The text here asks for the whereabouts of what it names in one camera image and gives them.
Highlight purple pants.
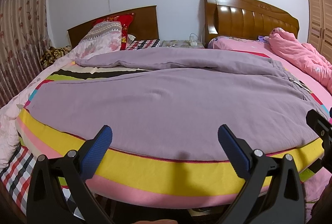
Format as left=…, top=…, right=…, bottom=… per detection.
left=27, top=48, right=327, bottom=161

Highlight striped floral curtain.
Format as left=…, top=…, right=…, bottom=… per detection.
left=0, top=0, right=50, bottom=106

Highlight colourful striped bed sheet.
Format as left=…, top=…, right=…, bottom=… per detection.
left=16, top=64, right=323, bottom=209

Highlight red patterned pillow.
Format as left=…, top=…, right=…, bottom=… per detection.
left=92, top=12, right=135, bottom=50

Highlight pink bed sheet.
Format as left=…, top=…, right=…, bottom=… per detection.
left=208, top=37, right=331, bottom=117

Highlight pink floral quilt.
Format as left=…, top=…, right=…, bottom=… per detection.
left=1, top=21, right=122, bottom=169

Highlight pink crumpled blanket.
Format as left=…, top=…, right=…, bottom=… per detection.
left=267, top=28, right=331, bottom=92

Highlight glossy brown wooden headboard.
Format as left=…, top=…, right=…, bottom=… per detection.
left=204, top=0, right=299, bottom=44

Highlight dark wooden headboard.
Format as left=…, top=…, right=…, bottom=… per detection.
left=67, top=5, right=159, bottom=48

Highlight white power strip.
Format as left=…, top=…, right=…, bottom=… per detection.
left=189, top=33, right=198, bottom=46

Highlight wooden wardrobe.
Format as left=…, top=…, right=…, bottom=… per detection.
left=308, top=0, right=332, bottom=63

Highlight bedside table with cloth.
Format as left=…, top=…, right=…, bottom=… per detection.
left=161, top=40, right=205, bottom=49

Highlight brown tiger pattern blanket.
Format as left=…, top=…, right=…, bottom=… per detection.
left=40, top=46, right=72, bottom=69

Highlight plaid checked bed sheet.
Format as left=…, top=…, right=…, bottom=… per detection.
left=0, top=144, right=86, bottom=222

